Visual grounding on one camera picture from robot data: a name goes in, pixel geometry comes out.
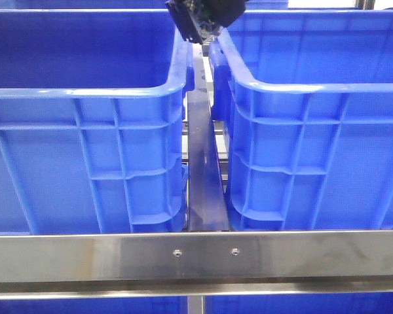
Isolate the blue plastic source crate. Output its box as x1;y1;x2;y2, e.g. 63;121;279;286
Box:
0;9;194;236

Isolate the rail screw left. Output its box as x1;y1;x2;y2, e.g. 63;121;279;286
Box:
172;249;182;258

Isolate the rail screw right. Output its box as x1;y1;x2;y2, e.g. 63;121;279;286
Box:
231;248;240;256

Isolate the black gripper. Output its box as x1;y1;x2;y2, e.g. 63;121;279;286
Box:
165;0;246;44

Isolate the rail screw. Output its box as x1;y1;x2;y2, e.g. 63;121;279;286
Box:
172;249;182;258
231;248;240;256

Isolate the steel front rail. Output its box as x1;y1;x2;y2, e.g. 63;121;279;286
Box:
0;230;393;300

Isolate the blue plastic target crate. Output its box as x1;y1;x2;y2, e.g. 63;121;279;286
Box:
210;9;393;231

